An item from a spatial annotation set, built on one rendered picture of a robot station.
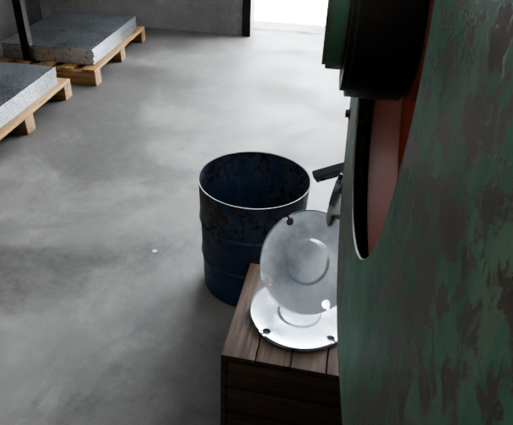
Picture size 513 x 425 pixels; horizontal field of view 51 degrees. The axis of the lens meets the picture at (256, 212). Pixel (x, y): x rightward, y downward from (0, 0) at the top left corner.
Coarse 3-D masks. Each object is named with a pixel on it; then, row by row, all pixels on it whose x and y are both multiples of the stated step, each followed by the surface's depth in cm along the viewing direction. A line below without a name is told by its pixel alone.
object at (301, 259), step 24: (312, 216) 149; (264, 240) 154; (288, 240) 151; (312, 240) 147; (336, 240) 144; (264, 264) 153; (288, 264) 149; (312, 264) 146; (336, 264) 143; (288, 288) 148; (312, 288) 145; (336, 288) 142; (312, 312) 144
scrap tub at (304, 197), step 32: (224, 160) 212; (256, 160) 216; (288, 160) 211; (224, 192) 220; (256, 192) 224; (288, 192) 217; (224, 224) 187; (256, 224) 184; (288, 224) 189; (224, 256) 196; (256, 256) 193; (224, 288) 206
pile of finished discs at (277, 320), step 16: (256, 304) 159; (272, 304) 159; (256, 320) 153; (272, 320) 154; (288, 320) 153; (304, 320) 153; (320, 320) 154; (336, 320) 155; (272, 336) 148; (288, 336) 149; (304, 336) 149; (320, 336) 149; (336, 336) 150
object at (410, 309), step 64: (448, 0) 29; (512, 0) 19; (448, 64) 28; (512, 64) 19; (448, 128) 26; (512, 128) 18; (448, 192) 25; (512, 192) 17; (384, 256) 41; (448, 256) 24; (512, 256) 17; (384, 320) 38; (448, 320) 23; (512, 320) 16; (384, 384) 36; (448, 384) 22; (512, 384) 16
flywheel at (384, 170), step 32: (352, 0) 52; (384, 0) 49; (416, 0) 49; (352, 32) 51; (384, 32) 50; (416, 32) 49; (352, 64) 52; (384, 64) 52; (416, 64) 52; (352, 96) 58; (384, 96) 56; (416, 96) 55; (384, 128) 85; (384, 160) 83; (384, 192) 80
